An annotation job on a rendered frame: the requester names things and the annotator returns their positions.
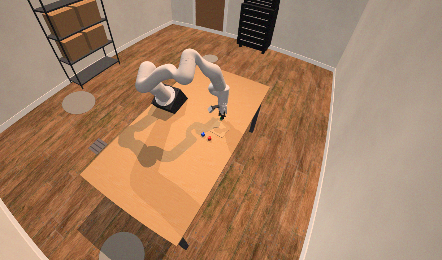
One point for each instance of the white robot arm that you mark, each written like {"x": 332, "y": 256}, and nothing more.
{"x": 149, "y": 78}

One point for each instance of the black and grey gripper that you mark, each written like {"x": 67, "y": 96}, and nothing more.
{"x": 222, "y": 111}

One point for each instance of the tan mat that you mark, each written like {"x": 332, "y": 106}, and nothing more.
{"x": 219, "y": 128}

